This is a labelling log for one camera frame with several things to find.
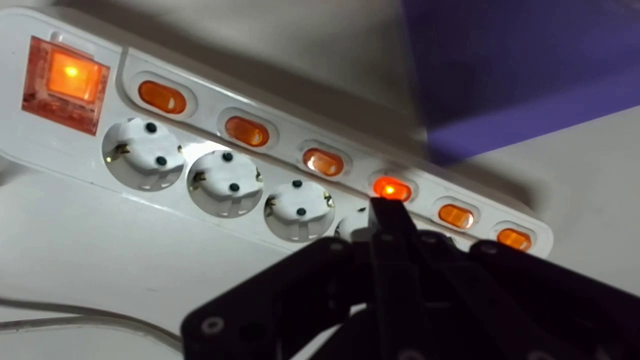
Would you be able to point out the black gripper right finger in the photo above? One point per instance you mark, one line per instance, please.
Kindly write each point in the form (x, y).
(491, 302)

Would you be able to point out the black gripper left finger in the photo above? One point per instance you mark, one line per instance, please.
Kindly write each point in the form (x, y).
(279, 311)

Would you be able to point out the white six-socket power strip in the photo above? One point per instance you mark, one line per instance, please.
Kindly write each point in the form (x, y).
(88, 102)

